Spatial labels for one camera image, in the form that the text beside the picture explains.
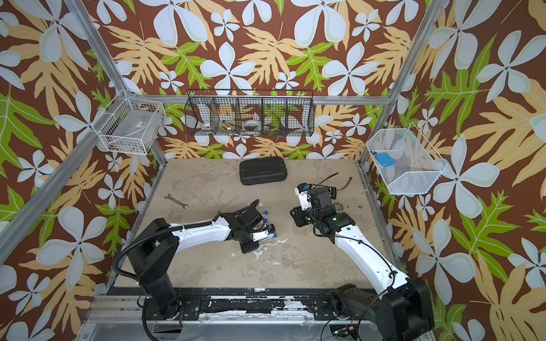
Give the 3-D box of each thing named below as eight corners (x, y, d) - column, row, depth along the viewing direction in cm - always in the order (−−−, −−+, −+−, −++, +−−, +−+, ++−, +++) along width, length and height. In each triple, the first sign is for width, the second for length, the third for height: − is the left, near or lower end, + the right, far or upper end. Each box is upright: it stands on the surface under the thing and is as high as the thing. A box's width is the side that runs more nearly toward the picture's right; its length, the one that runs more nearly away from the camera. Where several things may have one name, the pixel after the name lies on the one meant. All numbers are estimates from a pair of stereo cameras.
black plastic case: (239, 185, 111) (237, 178, 106) (242, 161, 123) (241, 153, 118) (286, 185, 111) (287, 178, 106) (285, 161, 123) (285, 153, 118)
